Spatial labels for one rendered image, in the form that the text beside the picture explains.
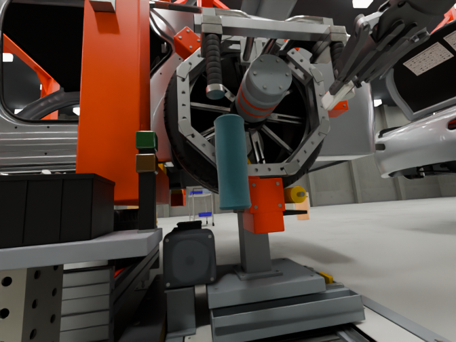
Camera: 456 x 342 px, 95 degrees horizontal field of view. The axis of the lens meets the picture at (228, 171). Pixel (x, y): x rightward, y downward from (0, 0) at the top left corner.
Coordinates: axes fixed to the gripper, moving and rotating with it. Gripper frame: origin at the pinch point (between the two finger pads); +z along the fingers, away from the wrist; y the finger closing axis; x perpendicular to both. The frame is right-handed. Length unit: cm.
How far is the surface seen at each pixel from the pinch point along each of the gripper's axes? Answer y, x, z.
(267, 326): 7, 47, 47
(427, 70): -321, -185, 115
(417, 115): -355, -153, 171
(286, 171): -4.1, 2.8, 31.6
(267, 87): 6.5, -14.7, 12.9
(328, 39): -8.9, -22.8, 2.8
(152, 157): 36.7, 6.5, 14.0
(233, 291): 15, 37, 48
